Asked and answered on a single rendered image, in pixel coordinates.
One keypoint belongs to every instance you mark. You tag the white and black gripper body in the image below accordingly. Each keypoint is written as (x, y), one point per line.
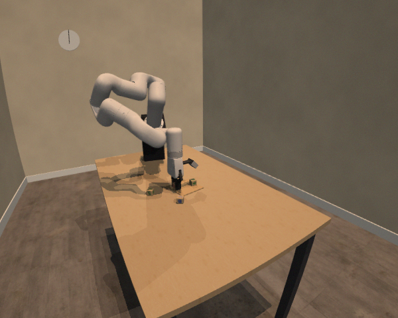
(174, 165)

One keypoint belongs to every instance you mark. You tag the tan flat mat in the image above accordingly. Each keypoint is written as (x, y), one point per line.
(186, 188)

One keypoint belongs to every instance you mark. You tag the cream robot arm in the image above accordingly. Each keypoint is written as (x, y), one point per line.
(150, 130)

